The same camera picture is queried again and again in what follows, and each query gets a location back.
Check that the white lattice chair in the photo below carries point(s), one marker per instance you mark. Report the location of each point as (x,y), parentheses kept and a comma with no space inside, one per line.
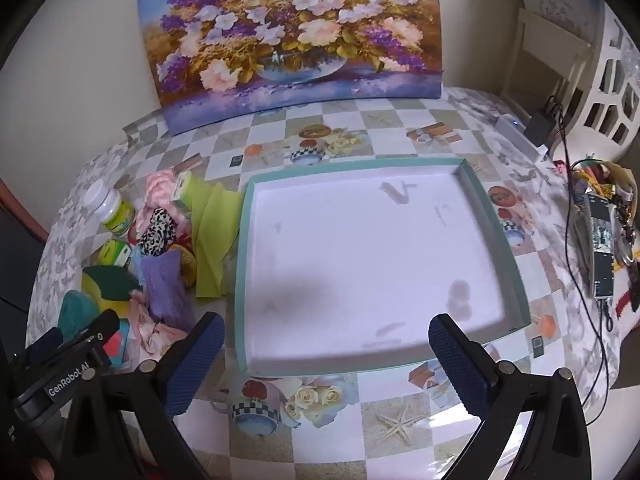
(607,35)

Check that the basket of small clutter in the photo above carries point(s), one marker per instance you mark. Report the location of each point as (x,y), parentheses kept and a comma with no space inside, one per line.
(605,175)

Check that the pale green tissue pack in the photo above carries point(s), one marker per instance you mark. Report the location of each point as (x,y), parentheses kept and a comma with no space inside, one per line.
(182,187)

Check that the red crochet trimmed mat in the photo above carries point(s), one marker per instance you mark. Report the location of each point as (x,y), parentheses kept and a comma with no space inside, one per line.
(621,305)

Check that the teal rimmed white tray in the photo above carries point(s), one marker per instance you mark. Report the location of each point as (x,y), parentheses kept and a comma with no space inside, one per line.
(360,260)

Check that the smartphone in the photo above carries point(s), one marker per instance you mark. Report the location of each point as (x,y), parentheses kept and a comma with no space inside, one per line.
(602,250)

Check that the light blue cloth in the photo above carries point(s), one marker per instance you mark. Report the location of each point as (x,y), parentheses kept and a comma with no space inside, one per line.
(136,271)

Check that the dark green yellow sponge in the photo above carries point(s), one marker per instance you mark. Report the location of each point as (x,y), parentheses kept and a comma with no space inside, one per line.
(112,282)

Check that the floral painting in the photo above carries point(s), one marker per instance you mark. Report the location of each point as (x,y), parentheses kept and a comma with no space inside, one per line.
(280,35)

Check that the checkered printed tablecloth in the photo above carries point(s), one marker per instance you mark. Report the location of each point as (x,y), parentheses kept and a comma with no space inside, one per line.
(380,125)

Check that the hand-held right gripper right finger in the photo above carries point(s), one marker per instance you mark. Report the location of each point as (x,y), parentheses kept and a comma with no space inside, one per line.
(455,365)

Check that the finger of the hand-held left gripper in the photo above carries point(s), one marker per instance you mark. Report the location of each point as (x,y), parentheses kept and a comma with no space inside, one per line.
(102,327)
(45,341)

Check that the lime green cloth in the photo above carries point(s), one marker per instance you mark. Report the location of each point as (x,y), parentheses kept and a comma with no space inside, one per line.
(215,240)

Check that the leopard print scrunchie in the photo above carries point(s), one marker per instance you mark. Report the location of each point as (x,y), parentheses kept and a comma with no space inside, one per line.
(157,232)

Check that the light pink cloth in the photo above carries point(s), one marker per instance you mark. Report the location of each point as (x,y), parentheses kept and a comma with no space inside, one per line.
(150,335)

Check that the pink white striped fluffy cloth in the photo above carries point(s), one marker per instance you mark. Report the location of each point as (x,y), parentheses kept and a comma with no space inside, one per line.
(160,187)

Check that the tan round puff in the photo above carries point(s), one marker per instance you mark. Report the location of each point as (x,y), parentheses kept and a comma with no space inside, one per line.
(187,265)

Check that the teal soft pad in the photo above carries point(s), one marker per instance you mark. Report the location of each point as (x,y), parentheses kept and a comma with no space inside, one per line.
(75,310)

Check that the purple cloth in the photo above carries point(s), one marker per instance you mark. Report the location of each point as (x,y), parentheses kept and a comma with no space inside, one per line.
(165,285)

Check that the dark furniture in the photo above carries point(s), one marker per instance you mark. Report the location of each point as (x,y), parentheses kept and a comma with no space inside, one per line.
(15,260)

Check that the white bottle green label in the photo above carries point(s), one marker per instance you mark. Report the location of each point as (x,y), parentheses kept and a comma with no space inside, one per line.
(112,210)

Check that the white power strip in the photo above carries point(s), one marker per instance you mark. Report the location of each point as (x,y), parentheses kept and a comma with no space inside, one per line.
(515,135)

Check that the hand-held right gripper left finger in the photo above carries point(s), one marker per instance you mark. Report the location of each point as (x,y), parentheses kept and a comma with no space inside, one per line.
(195,365)

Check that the person's left hand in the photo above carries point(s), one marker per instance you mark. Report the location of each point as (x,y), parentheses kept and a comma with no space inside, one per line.
(42,467)

